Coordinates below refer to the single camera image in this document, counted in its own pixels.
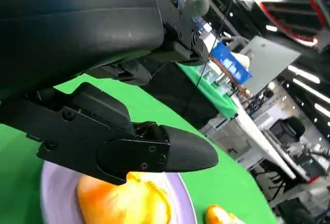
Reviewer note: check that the black office chair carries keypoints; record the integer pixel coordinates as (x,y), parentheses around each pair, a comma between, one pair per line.
(288,128)

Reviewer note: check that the cream rounded object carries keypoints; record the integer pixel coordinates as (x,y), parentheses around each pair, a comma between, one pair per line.
(242,59)

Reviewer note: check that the black backdrop curtain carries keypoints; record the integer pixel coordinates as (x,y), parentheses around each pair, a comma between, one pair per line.
(175,92)

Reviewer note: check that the lilac plate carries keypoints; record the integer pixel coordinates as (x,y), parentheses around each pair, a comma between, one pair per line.
(59,195)

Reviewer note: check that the green table cloth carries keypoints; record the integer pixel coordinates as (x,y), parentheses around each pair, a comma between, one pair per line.
(180,141)

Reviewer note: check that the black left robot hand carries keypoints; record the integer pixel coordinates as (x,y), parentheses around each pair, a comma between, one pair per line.
(77,22)

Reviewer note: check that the grey background robot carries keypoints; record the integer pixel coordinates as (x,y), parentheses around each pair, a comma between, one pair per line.
(309,151)

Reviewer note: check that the blue storage bin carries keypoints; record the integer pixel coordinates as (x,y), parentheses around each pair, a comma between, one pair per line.
(229,61)

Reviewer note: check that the orange and white bread roll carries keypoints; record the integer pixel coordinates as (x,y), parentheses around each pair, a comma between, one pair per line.
(121,203)
(221,216)

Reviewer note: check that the grey flat panel board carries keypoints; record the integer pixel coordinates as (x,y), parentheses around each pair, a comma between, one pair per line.
(270,61)

